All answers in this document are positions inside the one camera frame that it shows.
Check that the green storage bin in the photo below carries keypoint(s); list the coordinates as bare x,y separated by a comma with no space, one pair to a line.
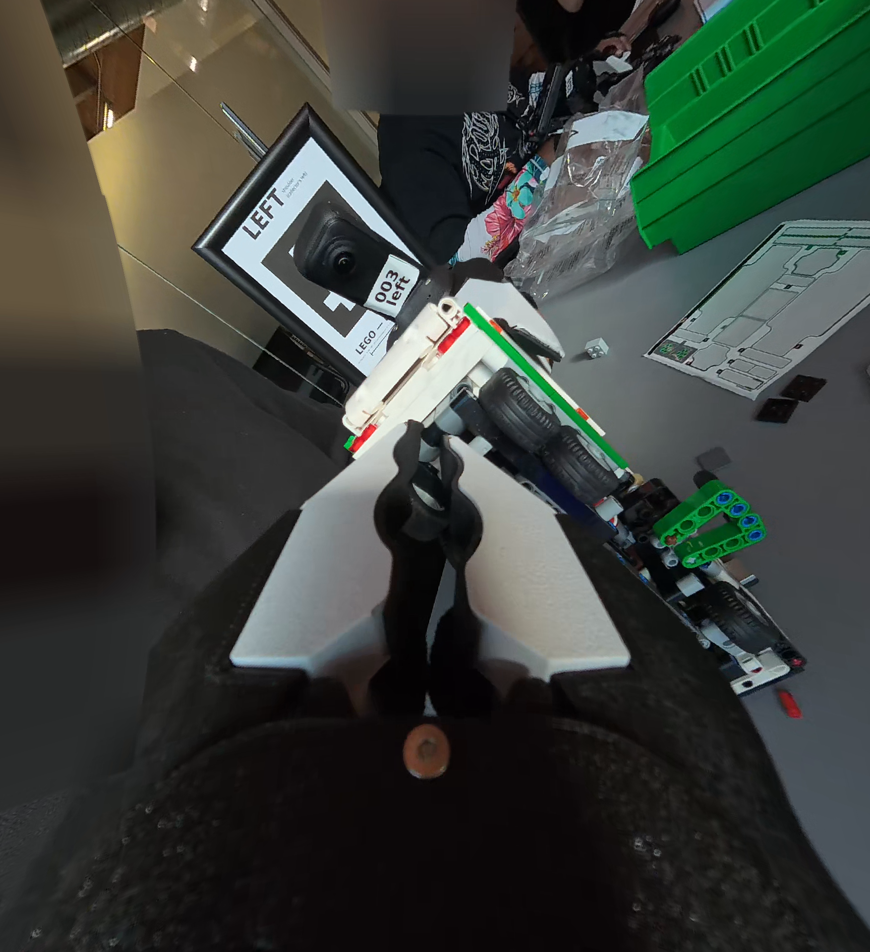
762,126

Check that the lego sticker sheet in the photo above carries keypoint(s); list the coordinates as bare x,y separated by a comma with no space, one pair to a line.
777,312

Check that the light grey lego plate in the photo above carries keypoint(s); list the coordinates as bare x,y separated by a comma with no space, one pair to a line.
596,349

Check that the black framed sign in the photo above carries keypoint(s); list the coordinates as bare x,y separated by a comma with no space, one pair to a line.
256,245

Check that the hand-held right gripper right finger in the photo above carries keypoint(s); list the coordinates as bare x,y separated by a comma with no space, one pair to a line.
546,595

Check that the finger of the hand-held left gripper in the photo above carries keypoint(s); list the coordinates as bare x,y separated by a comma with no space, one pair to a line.
513,316

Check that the black lego plate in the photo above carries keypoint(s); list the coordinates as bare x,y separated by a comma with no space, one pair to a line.
805,387
778,410

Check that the white green lego truck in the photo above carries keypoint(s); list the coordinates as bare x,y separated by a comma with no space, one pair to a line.
576,461

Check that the red lego axle piece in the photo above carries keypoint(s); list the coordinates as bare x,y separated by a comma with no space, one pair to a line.
789,703

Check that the dark grey lego tile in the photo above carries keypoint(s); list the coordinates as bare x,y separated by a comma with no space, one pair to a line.
713,459

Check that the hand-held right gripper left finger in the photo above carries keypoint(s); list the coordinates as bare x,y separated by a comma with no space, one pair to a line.
308,595

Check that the clear plastic bag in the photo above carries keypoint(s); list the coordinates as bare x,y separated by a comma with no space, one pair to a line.
583,216

